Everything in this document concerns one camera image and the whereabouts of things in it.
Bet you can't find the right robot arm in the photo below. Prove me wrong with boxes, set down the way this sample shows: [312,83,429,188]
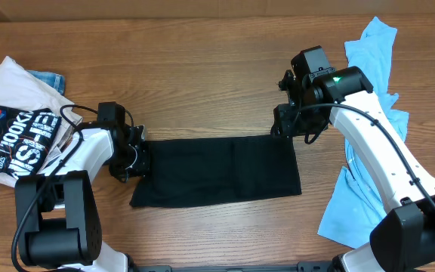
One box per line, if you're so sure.
[270,46,435,272]

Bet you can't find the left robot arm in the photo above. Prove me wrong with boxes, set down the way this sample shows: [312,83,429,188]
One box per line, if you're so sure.
[11,102,150,271]

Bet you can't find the light blue t-shirt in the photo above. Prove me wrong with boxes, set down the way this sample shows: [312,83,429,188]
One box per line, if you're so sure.
[317,16,411,250]

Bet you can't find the black printed folded t-shirt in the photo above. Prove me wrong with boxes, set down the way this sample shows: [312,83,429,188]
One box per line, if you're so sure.
[0,106,61,186]

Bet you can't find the folded white garment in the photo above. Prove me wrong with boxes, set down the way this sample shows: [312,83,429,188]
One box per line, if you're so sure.
[0,56,82,187]

